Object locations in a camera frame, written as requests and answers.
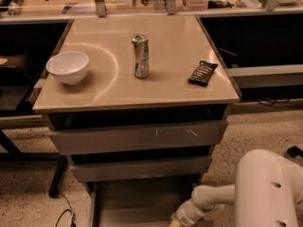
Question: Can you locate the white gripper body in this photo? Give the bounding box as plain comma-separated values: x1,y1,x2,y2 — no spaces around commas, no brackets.
170,199,209,227

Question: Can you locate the grey bottom drawer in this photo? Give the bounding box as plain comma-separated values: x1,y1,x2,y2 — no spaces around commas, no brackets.
88,176,196,227

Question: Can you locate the grey drawer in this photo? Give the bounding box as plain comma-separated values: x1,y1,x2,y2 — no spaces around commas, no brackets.
49,120,227,155
70,156,212,183
88,176,196,227

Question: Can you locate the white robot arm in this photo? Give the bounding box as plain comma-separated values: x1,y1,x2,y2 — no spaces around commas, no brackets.
169,149,303,227

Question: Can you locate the grey middle drawer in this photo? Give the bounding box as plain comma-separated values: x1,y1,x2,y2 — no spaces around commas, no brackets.
70,156,212,183

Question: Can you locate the grey top drawer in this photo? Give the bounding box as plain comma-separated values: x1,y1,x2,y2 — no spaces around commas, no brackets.
49,120,227,155

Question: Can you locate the black chair base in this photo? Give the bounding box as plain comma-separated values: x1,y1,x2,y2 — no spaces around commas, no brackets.
287,146,303,158

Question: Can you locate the black table leg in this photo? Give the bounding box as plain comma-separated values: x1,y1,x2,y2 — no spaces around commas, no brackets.
48,156,67,198

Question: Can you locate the black snack bar wrapper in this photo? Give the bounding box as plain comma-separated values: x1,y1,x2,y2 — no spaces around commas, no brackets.
187,61,218,87

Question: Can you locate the silver drink can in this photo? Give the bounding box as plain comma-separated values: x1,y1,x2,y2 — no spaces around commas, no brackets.
132,34,150,79

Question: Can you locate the white ceramic bowl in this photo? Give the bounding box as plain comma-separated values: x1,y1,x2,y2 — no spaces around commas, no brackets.
45,51,89,85

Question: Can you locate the black floor cable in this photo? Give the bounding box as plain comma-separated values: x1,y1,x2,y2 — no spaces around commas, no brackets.
54,191,77,227

